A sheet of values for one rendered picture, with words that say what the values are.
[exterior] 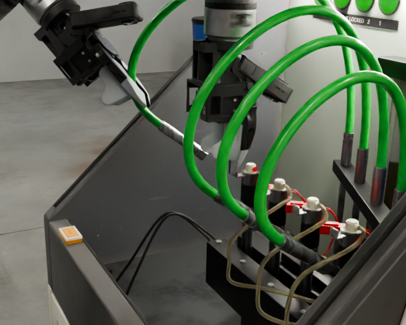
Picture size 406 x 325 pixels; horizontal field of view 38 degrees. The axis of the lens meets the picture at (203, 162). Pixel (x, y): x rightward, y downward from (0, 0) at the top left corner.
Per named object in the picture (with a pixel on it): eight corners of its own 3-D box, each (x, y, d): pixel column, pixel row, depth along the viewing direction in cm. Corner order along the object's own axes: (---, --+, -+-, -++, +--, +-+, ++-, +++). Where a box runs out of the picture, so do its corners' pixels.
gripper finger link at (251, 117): (229, 144, 92) (231, 89, 89) (238, 143, 93) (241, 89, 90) (244, 153, 88) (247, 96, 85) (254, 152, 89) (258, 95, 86)
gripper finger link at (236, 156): (205, 178, 92) (206, 120, 89) (237, 173, 94) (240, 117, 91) (214, 184, 89) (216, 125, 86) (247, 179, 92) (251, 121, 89)
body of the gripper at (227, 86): (185, 115, 91) (186, 36, 87) (232, 111, 95) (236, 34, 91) (209, 128, 85) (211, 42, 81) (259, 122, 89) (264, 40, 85)
